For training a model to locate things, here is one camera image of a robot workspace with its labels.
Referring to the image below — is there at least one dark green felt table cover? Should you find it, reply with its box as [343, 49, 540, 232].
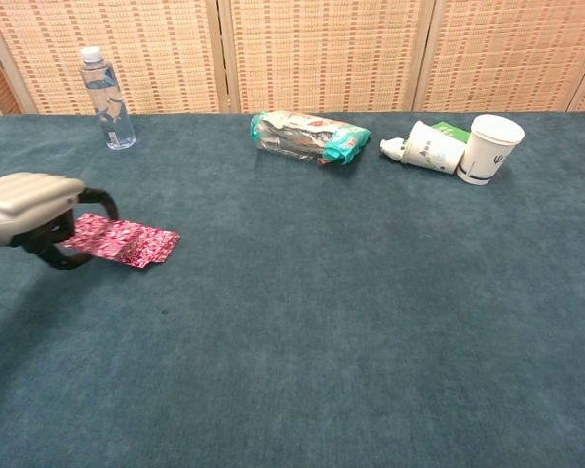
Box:
[0, 111, 585, 468]

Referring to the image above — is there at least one clear plastic water bottle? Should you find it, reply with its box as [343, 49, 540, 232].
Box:
[79, 46, 137, 152]

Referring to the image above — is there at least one tipped white paper cup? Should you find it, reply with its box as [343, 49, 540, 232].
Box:
[401, 120, 467, 175]

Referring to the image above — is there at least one green silver snack bag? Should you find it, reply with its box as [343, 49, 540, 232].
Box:
[250, 110, 372, 169]

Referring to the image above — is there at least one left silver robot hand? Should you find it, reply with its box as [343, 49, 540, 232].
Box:
[0, 172, 120, 271]

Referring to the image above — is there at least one woven bamboo folding screen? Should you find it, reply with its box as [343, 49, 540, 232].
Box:
[0, 0, 585, 117]

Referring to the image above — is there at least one standing white paper cup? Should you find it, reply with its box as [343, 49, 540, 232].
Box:
[456, 114, 526, 187]

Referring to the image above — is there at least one green square packet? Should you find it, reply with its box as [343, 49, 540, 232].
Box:
[430, 121, 472, 145]

